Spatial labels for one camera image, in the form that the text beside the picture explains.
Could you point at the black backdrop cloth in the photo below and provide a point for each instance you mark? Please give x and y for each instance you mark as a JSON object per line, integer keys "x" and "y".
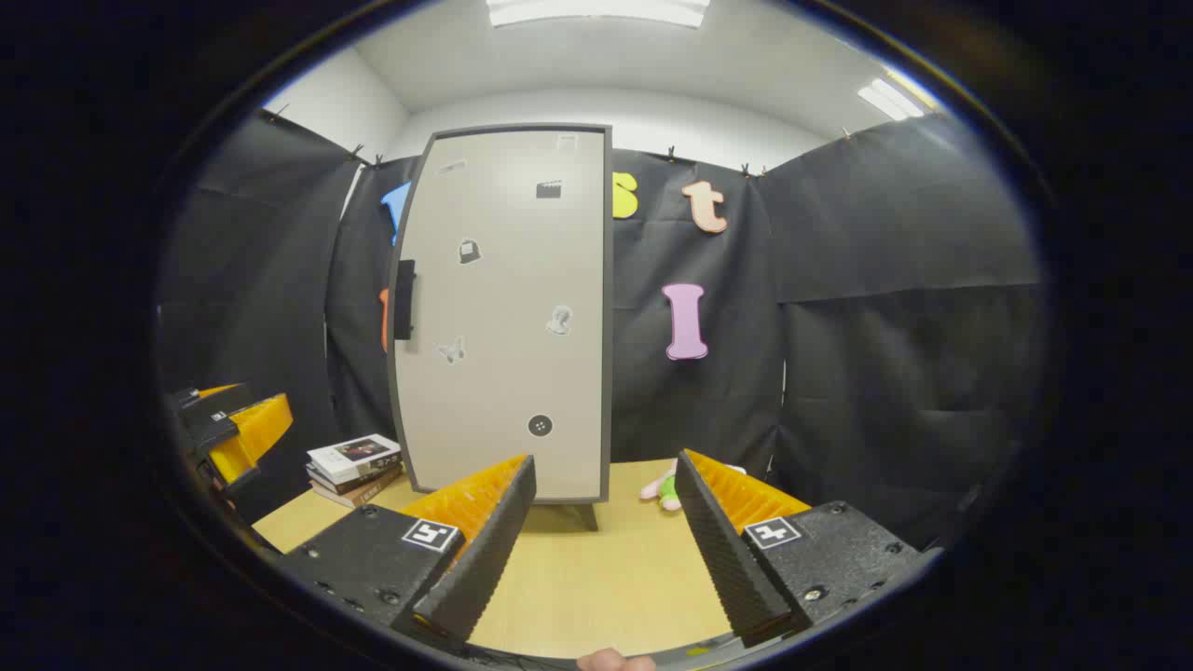
{"x": 839, "y": 373}

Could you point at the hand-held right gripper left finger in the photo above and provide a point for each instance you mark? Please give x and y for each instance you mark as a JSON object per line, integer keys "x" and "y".
{"x": 494, "y": 550}

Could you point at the large ceiling light panel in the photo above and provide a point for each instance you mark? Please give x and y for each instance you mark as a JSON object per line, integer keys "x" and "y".
{"x": 596, "y": 9}

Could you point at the dark cover book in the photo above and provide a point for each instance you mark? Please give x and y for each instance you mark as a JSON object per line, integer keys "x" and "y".
{"x": 368, "y": 483}

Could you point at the brown cover book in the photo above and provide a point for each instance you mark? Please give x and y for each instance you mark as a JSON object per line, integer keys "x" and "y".
{"x": 368, "y": 497}

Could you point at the green and pink plush toy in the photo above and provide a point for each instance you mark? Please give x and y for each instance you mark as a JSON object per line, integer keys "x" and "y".
{"x": 666, "y": 489}

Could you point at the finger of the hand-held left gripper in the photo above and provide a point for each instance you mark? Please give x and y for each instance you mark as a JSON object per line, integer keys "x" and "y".
{"x": 220, "y": 389}
{"x": 256, "y": 429}

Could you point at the grey cabinet door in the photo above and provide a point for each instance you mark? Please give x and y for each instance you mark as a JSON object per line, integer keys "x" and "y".
{"x": 503, "y": 308}

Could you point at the small ceiling light panel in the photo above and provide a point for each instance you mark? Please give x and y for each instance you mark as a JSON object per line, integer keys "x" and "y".
{"x": 893, "y": 98}

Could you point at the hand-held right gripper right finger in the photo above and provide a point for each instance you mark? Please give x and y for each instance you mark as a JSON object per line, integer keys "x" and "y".
{"x": 718, "y": 550}

